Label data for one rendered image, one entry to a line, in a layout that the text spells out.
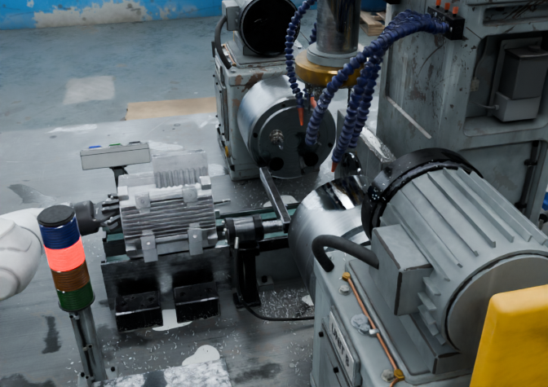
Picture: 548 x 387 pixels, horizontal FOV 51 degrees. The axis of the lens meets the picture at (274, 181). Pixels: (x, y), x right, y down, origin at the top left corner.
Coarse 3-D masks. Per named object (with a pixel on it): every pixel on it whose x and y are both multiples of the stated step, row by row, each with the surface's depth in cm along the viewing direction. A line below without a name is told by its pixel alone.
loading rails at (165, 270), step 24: (216, 216) 146; (240, 216) 147; (264, 216) 147; (120, 240) 139; (264, 240) 136; (120, 264) 129; (144, 264) 131; (168, 264) 132; (192, 264) 134; (216, 264) 136; (264, 264) 140; (288, 264) 142; (120, 288) 133; (144, 288) 134; (168, 288) 136; (264, 288) 139
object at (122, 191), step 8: (208, 176) 127; (208, 184) 126; (120, 192) 123; (128, 192) 124; (120, 200) 124; (208, 232) 128; (216, 232) 129; (208, 240) 128; (216, 240) 129; (128, 248) 124; (136, 248) 127; (128, 256) 126
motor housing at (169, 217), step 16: (128, 176) 128; (144, 176) 128; (160, 192) 126; (176, 192) 126; (208, 192) 127; (128, 208) 123; (160, 208) 125; (176, 208) 124; (192, 208) 126; (208, 208) 125; (128, 224) 122; (144, 224) 124; (160, 224) 123; (176, 224) 125; (208, 224) 126; (128, 240) 123; (160, 240) 124; (176, 240) 129
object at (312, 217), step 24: (312, 192) 114; (336, 192) 111; (360, 192) 109; (312, 216) 110; (336, 216) 105; (360, 216) 103; (288, 240) 119; (312, 240) 106; (360, 240) 100; (312, 264) 104; (312, 288) 106
